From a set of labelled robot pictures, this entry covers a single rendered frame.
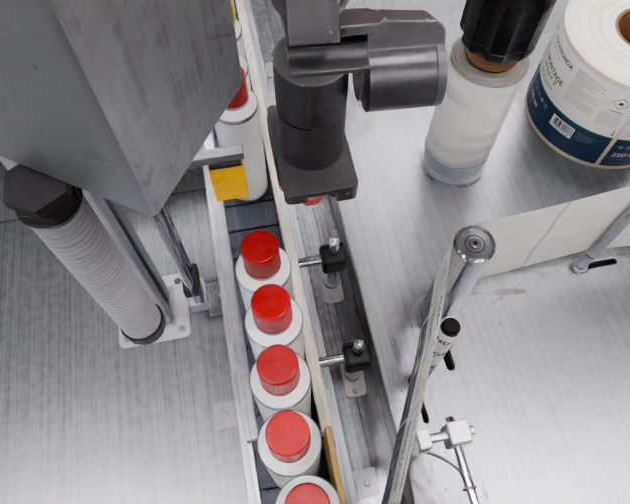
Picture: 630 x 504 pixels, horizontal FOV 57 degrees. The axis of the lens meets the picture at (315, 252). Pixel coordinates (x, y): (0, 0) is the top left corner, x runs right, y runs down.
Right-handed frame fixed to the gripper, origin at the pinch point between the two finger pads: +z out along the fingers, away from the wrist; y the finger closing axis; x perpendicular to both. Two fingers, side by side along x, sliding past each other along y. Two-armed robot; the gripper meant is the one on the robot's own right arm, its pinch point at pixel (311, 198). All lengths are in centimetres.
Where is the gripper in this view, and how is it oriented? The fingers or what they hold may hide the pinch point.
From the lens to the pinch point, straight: 59.6
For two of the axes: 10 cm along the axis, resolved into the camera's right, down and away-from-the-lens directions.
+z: -0.1, 4.5, 8.9
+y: -1.9, -8.8, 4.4
